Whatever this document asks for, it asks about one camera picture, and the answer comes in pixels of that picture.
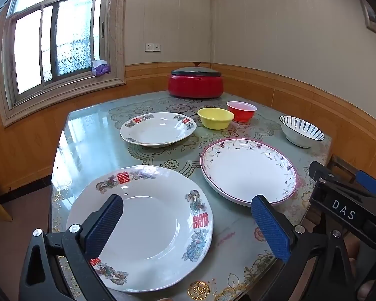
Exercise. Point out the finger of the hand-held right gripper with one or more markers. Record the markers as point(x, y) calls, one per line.
point(321, 172)
point(368, 182)

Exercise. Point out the pink rim floral plate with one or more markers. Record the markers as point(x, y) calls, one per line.
point(247, 172)

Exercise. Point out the red plastic bowl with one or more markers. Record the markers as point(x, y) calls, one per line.
point(242, 114)

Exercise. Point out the small dragon print plate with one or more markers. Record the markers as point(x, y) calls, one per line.
point(156, 130)

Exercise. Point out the grey cooker lid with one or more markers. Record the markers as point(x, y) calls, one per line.
point(195, 70)

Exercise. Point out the white wall socket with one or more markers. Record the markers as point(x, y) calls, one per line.
point(157, 47)
point(148, 47)

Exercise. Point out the yellow plastic bowl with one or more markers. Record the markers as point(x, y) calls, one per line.
point(214, 117)

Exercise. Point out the red electric cooker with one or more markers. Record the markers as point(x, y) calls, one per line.
point(194, 86)

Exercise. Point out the purple tissue box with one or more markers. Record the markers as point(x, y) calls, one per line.
point(100, 68)

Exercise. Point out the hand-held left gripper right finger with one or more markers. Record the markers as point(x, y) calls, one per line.
point(271, 229)

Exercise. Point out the large dragon print plate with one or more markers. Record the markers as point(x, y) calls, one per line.
point(144, 225)

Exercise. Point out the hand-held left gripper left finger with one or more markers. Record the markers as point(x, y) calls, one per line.
point(105, 222)

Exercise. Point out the sliding glass window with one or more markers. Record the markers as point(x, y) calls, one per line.
point(28, 44)

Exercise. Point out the blue striped ceramic bowl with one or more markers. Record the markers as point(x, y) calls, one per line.
point(300, 134)

